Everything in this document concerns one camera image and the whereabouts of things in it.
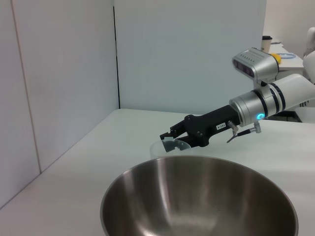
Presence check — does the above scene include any right arm cable with connector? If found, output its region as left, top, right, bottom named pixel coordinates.
left=226, top=120, right=263, bottom=144

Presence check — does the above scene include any clear plastic cup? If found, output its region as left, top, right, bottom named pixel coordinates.
left=149, top=138, right=193, bottom=159

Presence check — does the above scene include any yellow object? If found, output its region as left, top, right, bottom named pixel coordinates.
left=269, top=53, right=283, bottom=65

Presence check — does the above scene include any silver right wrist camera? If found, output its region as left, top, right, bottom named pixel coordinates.
left=231, top=48, right=280, bottom=87

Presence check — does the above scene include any paper cup with black lid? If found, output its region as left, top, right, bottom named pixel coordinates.
left=261, top=35, right=273, bottom=54

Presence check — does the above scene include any stainless steel bowl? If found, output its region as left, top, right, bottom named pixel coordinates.
left=99, top=155, right=299, bottom=236

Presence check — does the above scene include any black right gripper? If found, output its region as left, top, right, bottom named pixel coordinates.
left=159, top=105, right=241, bottom=152

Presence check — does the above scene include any white desk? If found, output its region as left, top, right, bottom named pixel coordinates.
left=269, top=40, right=306, bottom=72

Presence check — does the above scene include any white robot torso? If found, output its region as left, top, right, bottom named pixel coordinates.
left=301, top=26, right=315, bottom=83

